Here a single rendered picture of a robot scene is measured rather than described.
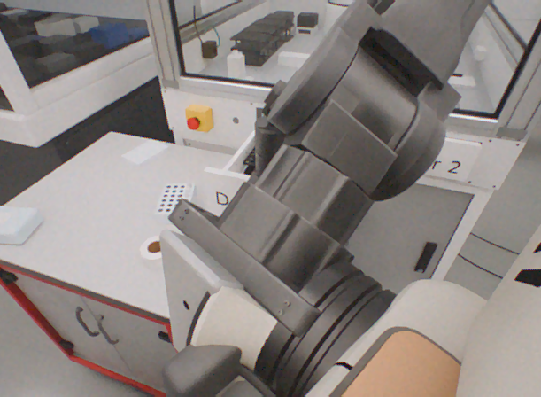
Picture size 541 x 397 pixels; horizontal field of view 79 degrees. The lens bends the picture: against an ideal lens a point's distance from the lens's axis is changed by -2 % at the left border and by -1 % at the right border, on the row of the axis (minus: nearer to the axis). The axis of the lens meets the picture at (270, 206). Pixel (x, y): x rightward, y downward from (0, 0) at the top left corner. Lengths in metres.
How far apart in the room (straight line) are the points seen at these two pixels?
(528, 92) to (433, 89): 0.69
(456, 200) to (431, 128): 0.87
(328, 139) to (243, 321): 0.11
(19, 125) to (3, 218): 0.36
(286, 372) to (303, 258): 0.06
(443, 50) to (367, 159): 0.10
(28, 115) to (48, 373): 0.99
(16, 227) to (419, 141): 0.90
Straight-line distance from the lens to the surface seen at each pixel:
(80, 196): 1.08
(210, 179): 0.76
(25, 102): 1.26
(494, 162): 1.03
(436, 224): 1.16
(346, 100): 0.21
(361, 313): 0.16
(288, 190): 0.19
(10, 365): 1.80
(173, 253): 0.18
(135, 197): 1.00
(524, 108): 0.97
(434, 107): 0.27
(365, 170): 0.21
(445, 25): 0.27
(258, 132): 0.55
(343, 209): 0.19
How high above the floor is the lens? 1.35
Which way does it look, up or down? 41 degrees down
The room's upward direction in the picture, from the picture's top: straight up
